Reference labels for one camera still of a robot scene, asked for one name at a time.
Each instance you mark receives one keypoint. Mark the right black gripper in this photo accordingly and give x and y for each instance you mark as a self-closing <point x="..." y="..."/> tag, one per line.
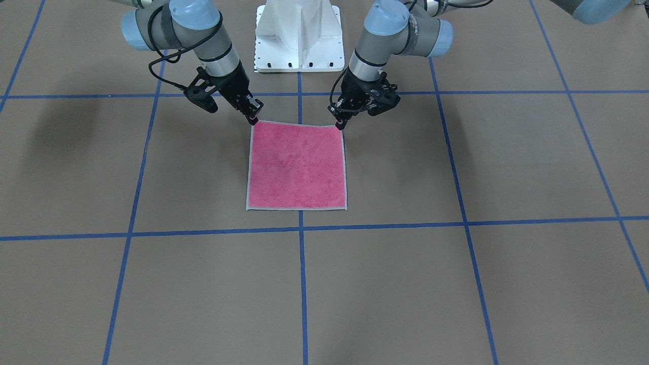
<point x="235" y="87"/>

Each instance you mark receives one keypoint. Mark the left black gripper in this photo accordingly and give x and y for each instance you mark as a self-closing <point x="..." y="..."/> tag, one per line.
<point x="355" y="91"/>

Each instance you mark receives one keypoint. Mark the pink towel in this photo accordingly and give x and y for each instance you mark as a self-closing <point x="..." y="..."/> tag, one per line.
<point x="296" y="167"/>

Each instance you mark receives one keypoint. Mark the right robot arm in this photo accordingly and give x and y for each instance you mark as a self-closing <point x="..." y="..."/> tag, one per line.
<point x="174" y="28"/>

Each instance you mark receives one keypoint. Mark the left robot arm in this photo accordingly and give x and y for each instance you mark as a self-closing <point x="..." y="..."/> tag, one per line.
<point x="414" y="28"/>

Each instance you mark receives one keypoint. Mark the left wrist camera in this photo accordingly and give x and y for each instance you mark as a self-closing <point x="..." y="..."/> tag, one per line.
<point x="383" y="95"/>

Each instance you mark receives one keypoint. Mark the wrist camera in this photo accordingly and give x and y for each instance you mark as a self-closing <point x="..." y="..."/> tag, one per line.
<point x="200" y="91"/>
<point x="383" y="95"/>

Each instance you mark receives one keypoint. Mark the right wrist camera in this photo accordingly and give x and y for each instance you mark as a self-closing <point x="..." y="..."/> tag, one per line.
<point x="200" y="91"/>

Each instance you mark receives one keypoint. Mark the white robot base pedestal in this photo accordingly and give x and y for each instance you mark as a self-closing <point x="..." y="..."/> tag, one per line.
<point x="298" y="36"/>

